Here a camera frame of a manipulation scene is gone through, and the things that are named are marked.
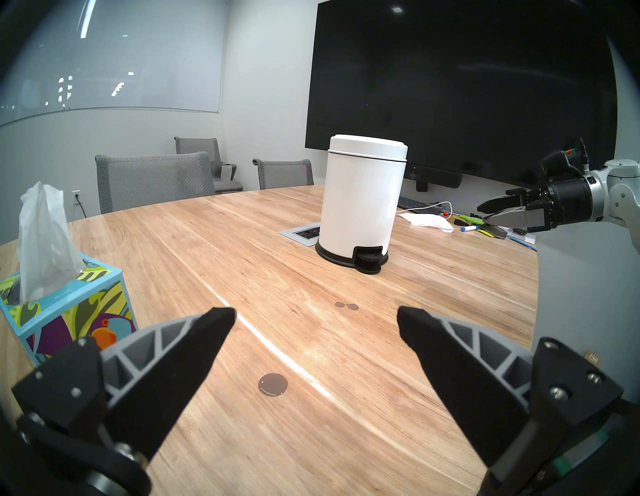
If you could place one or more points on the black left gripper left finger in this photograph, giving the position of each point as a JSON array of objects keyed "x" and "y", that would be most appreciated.
[{"x": 175, "y": 380}]

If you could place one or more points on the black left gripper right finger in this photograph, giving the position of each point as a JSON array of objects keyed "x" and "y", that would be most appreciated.
[{"x": 460, "y": 375}]

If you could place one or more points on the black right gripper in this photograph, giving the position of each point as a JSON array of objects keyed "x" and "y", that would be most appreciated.
[{"x": 570, "y": 200}]

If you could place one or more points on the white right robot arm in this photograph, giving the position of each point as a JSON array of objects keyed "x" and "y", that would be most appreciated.
[{"x": 622, "y": 190}]

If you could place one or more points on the large crumpled white tissue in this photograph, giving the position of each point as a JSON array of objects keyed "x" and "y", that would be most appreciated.
[{"x": 427, "y": 222}]

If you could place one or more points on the colourful leaf print tissue box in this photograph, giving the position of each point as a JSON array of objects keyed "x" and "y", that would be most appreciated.
[{"x": 75, "y": 305}]

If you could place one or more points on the dark grey block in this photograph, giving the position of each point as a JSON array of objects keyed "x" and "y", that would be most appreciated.
[{"x": 495, "y": 232}]

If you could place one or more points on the blue pen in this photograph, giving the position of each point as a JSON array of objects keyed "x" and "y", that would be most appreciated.
[{"x": 522, "y": 242}]

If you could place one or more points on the black video bar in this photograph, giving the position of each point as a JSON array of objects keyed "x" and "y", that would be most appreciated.
[{"x": 435, "y": 176}]

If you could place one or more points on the black keyboard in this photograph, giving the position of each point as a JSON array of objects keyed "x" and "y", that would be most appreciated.
[{"x": 417, "y": 205}]

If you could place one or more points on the round dark liquid puddle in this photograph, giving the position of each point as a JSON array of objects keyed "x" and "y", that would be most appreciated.
[{"x": 273, "y": 385}]

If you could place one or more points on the white pedal trash bin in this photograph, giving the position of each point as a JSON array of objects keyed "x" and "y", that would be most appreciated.
[{"x": 360, "y": 200}]

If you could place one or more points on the grey table power outlet plate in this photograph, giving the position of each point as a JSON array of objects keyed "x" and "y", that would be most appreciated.
[{"x": 300, "y": 234}]

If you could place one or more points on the grey mesh back chair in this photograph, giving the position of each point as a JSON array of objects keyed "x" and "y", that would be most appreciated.
[{"x": 155, "y": 180}]

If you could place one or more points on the grey fabric back chair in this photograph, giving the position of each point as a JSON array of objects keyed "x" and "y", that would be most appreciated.
[{"x": 285, "y": 175}]

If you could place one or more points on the grey office chair with armrests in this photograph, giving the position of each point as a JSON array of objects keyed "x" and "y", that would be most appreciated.
[{"x": 200, "y": 147}]

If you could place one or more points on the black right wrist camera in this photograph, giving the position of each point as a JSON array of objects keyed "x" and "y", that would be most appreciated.
[{"x": 560, "y": 162}]

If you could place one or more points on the large black wall screen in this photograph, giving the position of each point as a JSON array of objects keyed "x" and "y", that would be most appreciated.
[{"x": 460, "y": 85}]

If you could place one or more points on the wide glass wall whiteboard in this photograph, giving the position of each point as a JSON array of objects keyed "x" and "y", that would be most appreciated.
[{"x": 125, "y": 55}]

